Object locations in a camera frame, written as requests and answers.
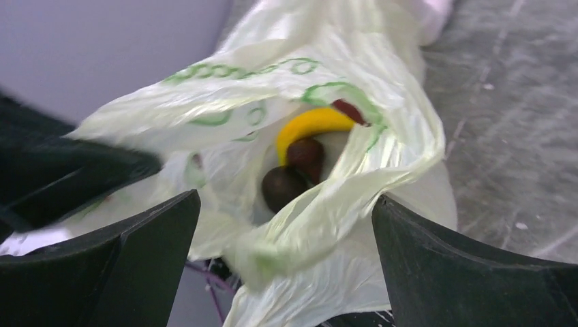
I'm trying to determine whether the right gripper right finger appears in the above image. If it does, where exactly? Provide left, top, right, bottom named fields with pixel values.
left=371, top=196, right=577, bottom=326

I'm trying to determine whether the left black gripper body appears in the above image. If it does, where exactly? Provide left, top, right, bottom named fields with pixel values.
left=1, top=91, right=162, bottom=240

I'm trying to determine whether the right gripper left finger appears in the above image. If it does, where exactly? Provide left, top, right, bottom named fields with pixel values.
left=1, top=190, right=201, bottom=326

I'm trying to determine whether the yellow fruit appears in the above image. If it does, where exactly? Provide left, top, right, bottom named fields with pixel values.
left=275, top=107, right=356, bottom=166

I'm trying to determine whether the dark brown fruit in bag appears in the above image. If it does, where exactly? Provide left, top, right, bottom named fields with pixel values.
left=286, top=138, right=325, bottom=184

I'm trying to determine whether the light green plastic bag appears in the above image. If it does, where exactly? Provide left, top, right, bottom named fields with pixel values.
left=1, top=1, right=457, bottom=326

